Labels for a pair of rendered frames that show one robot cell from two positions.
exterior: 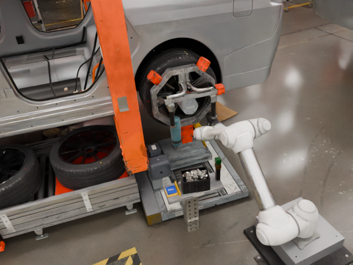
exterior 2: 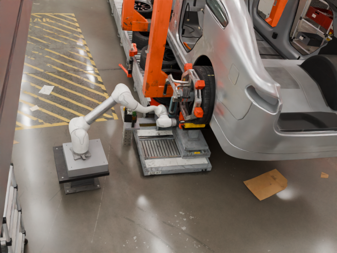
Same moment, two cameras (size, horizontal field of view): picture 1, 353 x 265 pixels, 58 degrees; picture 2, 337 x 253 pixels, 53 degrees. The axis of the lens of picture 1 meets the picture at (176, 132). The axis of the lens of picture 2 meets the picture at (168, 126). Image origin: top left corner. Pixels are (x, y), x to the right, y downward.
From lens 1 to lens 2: 3.80 m
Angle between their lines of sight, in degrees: 64
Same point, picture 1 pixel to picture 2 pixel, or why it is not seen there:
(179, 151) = (183, 133)
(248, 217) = (125, 170)
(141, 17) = (205, 31)
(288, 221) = (75, 125)
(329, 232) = (75, 165)
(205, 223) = (126, 149)
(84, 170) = not seen: hidden behind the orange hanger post
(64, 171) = not seen: hidden behind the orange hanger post
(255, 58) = (226, 124)
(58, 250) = not seen: hidden behind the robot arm
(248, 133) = (117, 91)
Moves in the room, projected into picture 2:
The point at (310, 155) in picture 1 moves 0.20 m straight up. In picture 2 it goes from (187, 237) to (191, 225)
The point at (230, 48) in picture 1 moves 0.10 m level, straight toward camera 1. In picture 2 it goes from (220, 97) to (211, 95)
